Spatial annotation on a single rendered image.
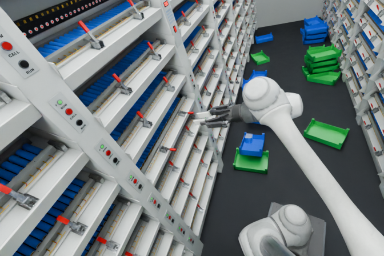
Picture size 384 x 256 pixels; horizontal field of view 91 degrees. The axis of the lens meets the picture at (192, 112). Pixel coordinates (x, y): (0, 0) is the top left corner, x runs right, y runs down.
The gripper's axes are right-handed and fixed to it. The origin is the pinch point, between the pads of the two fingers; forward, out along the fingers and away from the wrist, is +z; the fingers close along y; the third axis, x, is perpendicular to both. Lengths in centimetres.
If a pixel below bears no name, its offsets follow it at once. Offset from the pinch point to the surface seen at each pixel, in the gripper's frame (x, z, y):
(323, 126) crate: -117, -48, 96
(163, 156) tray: -8.1, 21.6, -15.6
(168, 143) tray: -7.7, 22.4, -7.2
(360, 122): -120, -76, 100
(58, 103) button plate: 43, 9, -35
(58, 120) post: 40, 10, -38
